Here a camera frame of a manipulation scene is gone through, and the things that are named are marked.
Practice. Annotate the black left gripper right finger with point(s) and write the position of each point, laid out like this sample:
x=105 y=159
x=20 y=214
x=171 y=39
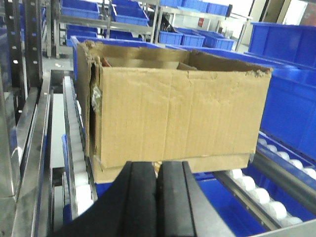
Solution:
x=182 y=208

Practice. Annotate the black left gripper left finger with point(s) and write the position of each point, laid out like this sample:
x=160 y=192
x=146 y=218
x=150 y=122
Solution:
x=126 y=209

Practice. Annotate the brown cardboard box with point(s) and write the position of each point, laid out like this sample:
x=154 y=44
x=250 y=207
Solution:
x=159 y=104

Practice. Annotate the perforated steel shelf upright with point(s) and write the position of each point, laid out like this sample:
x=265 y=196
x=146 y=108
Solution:
x=23 y=23

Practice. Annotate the white roller track left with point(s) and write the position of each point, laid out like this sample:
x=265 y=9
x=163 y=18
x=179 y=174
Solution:
x=81 y=187

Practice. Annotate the white roller track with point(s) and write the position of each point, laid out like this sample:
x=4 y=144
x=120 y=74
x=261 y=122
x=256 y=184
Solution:
x=278 y=186
x=81 y=187

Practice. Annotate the white roller track right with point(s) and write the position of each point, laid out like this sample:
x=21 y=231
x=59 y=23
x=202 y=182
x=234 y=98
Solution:
x=278 y=186

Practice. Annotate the large blue bin right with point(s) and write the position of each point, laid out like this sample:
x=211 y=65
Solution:
x=290 y=110

